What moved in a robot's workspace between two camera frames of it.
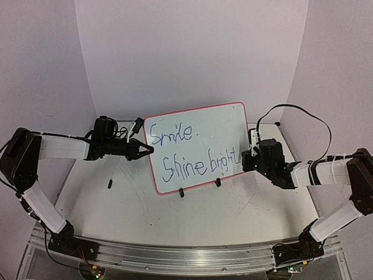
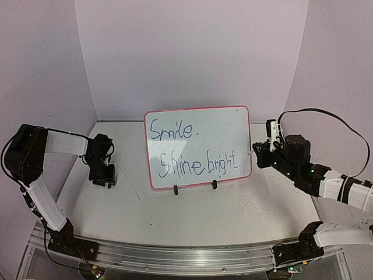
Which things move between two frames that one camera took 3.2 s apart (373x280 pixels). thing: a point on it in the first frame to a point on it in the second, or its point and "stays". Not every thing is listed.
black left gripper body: [130, 153] to [100, 172]
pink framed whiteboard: [195, 147] stays
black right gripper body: [246, 165] to [263, 161]
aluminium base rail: [188, 261] stays
